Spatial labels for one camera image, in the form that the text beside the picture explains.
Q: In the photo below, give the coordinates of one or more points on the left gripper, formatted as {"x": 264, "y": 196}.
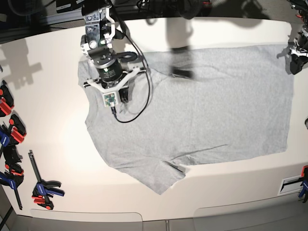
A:
{"x": 298, "y": 53}

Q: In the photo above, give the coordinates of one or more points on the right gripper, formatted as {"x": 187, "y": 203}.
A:
{"x": 111, "y": 73}

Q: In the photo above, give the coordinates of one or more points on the grey T-shirt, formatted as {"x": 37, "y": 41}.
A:
{"x": 207, "y": 106}

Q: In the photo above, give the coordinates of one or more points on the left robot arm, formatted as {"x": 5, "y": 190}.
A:
{"x": 302, "y": 9}

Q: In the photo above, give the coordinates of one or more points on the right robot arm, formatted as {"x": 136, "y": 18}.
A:
{"x": 97, "y": 46}

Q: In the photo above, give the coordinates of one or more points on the red black clamp top left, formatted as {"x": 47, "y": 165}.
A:
{"x": 6, "y": 101}

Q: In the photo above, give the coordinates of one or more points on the blue red clamp middle left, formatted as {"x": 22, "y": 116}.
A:
{"x": 14, "y": 134}

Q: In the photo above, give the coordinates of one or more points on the white label sticker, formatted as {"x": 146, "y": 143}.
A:
{"x": 290, "y": 185}

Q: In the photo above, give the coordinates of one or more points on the blue bar clamp on table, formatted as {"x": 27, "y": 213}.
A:
{"x": 44, "y": 190}

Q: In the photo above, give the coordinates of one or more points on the blue clamp right edge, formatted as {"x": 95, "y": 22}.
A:
{"x": 304, "y": 192}

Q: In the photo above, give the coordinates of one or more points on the blue clamp lower left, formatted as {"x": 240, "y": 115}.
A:
{"x": 13, "y": 176}

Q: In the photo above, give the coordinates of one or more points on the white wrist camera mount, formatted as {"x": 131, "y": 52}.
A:
{"x": 111, "y": 93}

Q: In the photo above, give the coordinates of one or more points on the aluminium rail at back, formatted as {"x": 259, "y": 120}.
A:
{"x": 61, "y": 17}

